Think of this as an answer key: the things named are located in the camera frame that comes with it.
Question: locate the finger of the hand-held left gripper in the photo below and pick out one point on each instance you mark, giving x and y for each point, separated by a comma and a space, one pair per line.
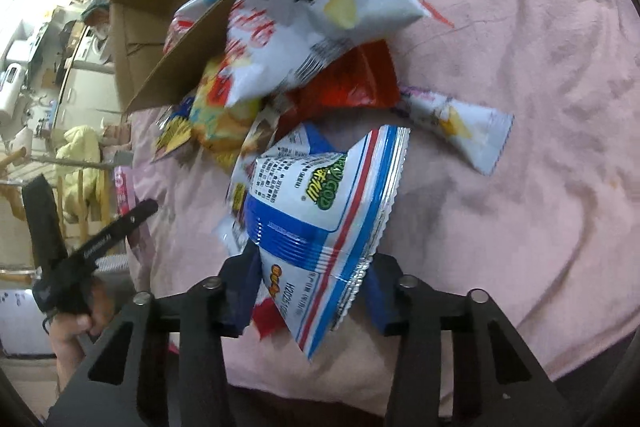
120, 227
42, 222

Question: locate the pink blanket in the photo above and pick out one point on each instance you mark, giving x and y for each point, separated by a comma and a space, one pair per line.
500, 32

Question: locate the blue white striped snack bag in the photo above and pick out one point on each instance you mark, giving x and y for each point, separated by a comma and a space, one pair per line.
310, 227

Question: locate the wooden rack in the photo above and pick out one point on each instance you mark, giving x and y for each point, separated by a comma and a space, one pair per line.
15, 187

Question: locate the small white yellow snack bag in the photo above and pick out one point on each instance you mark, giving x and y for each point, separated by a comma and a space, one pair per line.
460, 122

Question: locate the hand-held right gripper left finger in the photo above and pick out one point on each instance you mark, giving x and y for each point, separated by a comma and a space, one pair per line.
235, 302

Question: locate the white cabinet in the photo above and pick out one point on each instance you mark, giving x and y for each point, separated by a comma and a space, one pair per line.
87, 82

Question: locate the yellow garment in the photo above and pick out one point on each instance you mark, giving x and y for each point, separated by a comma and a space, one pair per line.
80, 157

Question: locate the large white red snack bag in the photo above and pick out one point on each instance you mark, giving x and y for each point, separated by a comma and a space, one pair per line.
300, 32

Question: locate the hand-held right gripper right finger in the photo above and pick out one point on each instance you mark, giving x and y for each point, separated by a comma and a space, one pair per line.
382, 307

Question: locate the pink bunny snack packet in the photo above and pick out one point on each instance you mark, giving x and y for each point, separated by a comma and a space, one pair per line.
124, 192

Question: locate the person's left hand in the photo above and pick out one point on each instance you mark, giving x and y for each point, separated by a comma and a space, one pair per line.
70, 337

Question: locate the gold ridged snack packet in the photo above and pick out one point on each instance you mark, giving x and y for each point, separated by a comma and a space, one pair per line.
172, 132

